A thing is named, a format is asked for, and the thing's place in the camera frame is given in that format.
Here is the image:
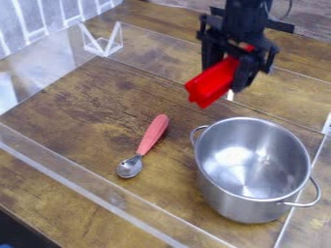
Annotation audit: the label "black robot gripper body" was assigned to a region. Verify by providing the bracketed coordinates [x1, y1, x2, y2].
[197, 14, 280, 73]

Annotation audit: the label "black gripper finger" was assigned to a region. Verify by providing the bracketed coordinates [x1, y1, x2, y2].
[232, 55, 261, 93]
[202, 38, 226, 70]

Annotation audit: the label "red plastic block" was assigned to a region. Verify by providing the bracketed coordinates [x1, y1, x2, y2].
[186, 56, 240, 109]

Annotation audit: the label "silver metal pot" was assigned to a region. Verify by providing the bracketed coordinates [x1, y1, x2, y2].
[190, 117, 318, 224]

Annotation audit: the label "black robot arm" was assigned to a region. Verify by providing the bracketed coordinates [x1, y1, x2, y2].
[197, 0, 280, 93]

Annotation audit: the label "white tape strip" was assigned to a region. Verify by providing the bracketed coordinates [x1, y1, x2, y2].
[228, 90, 234, 101]

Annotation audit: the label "clear acrylic front barrier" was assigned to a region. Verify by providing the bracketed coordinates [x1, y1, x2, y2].
[0, 123, 236, 248]

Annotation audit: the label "black strip on wall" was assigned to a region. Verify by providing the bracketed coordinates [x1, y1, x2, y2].
[210, 7, 296, 35]

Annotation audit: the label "spoon with pink handle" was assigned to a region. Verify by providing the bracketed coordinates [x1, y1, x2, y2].
[117, 114, 170, 178]

